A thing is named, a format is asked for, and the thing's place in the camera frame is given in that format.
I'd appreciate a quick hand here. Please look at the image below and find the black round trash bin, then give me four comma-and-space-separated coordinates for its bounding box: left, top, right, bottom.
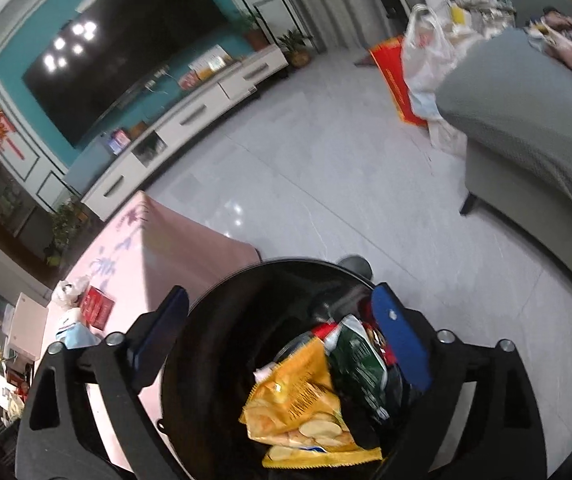
159, 257, 417, 480

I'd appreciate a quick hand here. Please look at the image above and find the white plastic bag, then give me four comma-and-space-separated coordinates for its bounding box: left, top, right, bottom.
401, 4, 477, 120

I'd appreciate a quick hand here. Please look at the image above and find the black flat television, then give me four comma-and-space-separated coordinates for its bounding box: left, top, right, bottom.
22, 0, 228, 146

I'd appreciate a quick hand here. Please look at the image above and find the clothes pile on sofa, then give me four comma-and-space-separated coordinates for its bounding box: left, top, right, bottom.
525, 6, 572, 70

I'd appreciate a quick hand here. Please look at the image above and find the blue cloth rag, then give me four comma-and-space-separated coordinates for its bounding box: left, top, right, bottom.
56, 322, 100, 349

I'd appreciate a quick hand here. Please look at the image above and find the red cigarette box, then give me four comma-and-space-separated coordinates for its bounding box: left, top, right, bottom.
80, 286, 114, 330

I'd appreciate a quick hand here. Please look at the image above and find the pink printed tablecloth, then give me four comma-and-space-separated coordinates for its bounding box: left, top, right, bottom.
47, 190, 263, 470

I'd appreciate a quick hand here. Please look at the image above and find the white side cabinet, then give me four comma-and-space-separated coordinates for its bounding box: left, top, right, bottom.
7, 292, 48, 362

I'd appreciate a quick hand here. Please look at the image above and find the yellow chips bag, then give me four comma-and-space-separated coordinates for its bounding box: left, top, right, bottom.
240, 337, 382, 469

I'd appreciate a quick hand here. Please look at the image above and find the red gift bag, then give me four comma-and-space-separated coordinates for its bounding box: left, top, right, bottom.
369, 36, 427, 127

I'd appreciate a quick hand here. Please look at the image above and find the green snack bag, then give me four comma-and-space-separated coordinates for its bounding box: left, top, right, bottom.
324, 314, 408, 452

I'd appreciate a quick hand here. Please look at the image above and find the grey fabric sofa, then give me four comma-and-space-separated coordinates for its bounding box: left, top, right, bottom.
436, 0, 572, 274

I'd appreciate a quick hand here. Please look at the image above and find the potted green plant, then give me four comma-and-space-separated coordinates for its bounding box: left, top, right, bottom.
277, 28, 312, 70

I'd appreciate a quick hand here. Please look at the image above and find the white TV cabinet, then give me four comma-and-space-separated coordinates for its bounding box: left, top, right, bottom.
80, 44, 288, 221

